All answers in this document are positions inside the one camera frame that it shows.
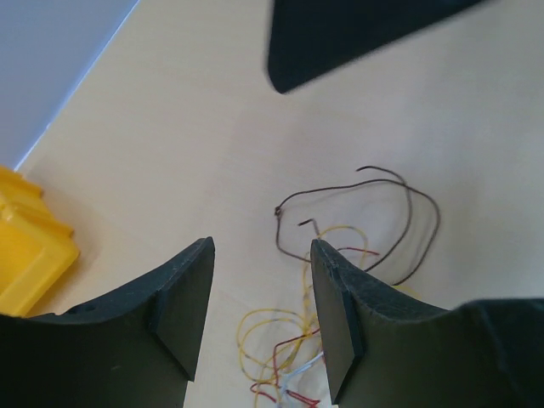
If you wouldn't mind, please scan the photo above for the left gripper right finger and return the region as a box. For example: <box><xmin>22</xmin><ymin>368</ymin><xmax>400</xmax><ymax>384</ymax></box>
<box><xmin>311</xmin><ymin>240</ymin><xmax>543</xmax><ymax>407</ymax></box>

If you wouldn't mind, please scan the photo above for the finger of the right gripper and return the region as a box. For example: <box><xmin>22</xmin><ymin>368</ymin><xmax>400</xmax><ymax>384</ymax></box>
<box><xmin>266</xmin><ymin>0</ymin><xmax>481</xmax><ymax>94</ymax></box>

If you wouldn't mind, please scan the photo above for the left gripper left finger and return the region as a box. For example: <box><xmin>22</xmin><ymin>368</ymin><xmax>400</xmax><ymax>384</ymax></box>
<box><xmin>1</xmin><ymin>237</ymin><xmax>214</xmax><ymax>407</ymax></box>

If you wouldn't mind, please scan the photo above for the coloured wire bundle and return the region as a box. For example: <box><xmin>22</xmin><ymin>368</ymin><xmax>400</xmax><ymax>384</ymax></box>
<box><xmin>235</xmin><ymin>165</ymin><xmax>442</xmax><ymax>408</ymax></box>

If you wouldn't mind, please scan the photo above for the yellow plastic bin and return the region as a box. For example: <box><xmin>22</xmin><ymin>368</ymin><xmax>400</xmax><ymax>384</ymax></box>
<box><xmin>1</xmin><ymin>167</ymin><xmax>80</xmax><ymax>316</ymax></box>

